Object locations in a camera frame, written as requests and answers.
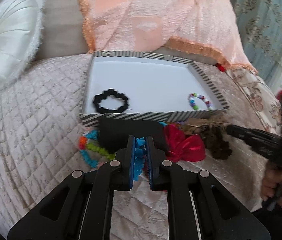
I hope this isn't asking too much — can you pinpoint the quilted beige bedspread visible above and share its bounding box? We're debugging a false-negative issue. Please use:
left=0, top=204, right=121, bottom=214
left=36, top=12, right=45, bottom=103
left=0, top=53, right=281, bottom=240

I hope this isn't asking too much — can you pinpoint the peach fringed blanket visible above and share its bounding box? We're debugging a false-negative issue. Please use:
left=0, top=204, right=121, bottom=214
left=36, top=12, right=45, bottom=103
left=78, top=0, right=254, bottom=71

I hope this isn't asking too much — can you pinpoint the black velvet pouch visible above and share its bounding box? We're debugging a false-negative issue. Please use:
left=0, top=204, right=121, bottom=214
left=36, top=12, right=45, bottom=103
left=98, top=118, right=167, bottom=154

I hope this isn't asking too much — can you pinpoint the black velvet scrunchie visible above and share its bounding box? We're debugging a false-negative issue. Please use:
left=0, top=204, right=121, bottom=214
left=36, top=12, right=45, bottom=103
left=92, top=88, right=129, bottom=114

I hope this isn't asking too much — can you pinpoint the striped black white box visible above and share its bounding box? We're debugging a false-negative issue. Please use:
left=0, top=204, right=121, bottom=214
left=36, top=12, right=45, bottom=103
left=79, top=51, right=229, bottom=127

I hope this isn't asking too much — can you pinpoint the small red object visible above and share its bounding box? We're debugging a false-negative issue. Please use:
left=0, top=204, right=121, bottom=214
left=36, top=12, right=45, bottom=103
left=215, top=63, right=226, bottom=72

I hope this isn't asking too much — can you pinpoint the teal damask curtain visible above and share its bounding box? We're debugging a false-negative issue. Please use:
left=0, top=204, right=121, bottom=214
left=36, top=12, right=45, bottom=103
left=231, top=0, right=282, bottom=93

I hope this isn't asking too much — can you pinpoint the colourful pony bead bracelet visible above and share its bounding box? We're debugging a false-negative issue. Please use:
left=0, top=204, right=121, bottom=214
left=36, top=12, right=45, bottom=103
left=78, top=129, right=117, bottom=169

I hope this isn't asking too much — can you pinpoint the beige upholstered headboard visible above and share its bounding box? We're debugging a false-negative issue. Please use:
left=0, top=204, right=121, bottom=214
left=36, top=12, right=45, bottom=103
left=0, top=0, right=92, bottom=61

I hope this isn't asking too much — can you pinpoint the red satin bow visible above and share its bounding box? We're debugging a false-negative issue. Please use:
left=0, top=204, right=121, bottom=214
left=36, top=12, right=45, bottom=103
left=163, top=125, right=206, bottom=163

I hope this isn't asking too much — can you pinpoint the multicolour round bead bracelet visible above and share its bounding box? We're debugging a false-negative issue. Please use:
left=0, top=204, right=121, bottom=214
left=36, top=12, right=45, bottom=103
left=187, top=93, right=214, bottom=111

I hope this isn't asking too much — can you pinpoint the dark brown scrunchie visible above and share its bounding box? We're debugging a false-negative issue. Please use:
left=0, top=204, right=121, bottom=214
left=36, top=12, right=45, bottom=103
left=201, top=126, right=232, bottom=160

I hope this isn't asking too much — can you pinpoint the round white satin cushion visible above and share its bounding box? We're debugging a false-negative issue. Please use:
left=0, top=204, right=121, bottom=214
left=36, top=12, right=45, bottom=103
left=0, top=0, right=45, bottom=90

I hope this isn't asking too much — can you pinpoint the blue bead bracelet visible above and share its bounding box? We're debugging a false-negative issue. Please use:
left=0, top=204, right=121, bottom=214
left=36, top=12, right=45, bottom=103
left=133, top=136, right=148, bottom=182

